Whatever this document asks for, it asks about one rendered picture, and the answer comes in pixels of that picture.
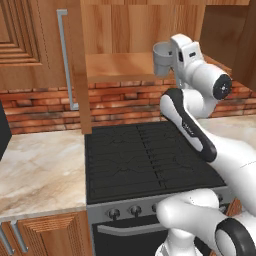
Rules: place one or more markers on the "panelled wooden cabinet door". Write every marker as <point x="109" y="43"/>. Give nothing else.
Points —
<point x="20" y="40"/>

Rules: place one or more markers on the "open wooden wall cabinet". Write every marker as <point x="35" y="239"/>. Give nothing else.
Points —
<point x="126" y="40"/>

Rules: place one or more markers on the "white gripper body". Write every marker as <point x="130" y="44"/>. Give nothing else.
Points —
<point x="176" y="53"/>

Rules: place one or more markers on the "grey oven knob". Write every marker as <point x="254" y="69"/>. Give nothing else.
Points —
<point x="154" y="208"/>
<point x="135" y="210"/>
<point x="113" y="213"/>

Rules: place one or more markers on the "black oven door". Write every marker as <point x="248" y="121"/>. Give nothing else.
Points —
<point x="126" y="243"/>

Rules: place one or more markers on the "black hob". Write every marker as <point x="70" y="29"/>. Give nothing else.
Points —
<point x="133" y="160"/>

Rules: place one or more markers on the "black appliance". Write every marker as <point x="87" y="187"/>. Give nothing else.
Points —
<point x="4" y="131"/>

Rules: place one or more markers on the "wooden base cabinet door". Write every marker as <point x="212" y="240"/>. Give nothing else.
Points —
<point x="56" y="235"/>
<point x="234" y="208"/>

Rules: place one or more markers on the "grey oven control panel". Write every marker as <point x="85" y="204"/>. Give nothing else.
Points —
<point x="100" y="211"/>

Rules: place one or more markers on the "plain wooden cabinet door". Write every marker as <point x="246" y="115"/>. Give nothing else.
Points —
<point x="233" y="30"/>

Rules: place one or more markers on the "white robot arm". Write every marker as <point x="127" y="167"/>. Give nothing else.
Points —
<point x="233" y="166"/>

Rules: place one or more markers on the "open wooden cabinet door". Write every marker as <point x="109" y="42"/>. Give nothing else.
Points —
<point x="78" y="66"/>

